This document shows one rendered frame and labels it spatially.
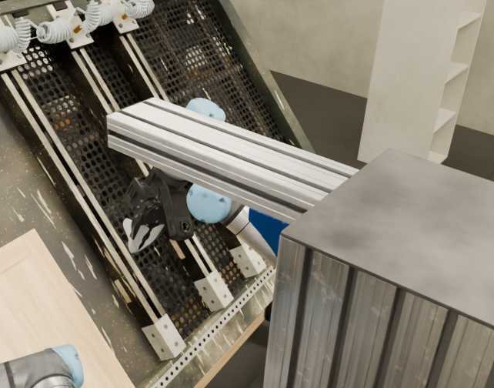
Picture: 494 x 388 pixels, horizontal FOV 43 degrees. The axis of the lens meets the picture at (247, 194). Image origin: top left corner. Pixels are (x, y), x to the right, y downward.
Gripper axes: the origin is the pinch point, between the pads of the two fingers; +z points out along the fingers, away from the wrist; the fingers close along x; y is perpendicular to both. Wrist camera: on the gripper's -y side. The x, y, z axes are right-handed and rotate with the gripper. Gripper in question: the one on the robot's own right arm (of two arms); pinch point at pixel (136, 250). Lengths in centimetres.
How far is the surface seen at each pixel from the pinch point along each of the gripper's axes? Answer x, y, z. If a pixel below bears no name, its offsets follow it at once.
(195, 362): -57, 4, 61
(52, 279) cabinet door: -14, 34, 47
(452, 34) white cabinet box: -348, 148, -36
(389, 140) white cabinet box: -372, 149, 59
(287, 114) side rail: -142, 87, 13
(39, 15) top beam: -20, 101, -1
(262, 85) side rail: -132, 100, 8
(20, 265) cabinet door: -5, 38, 45
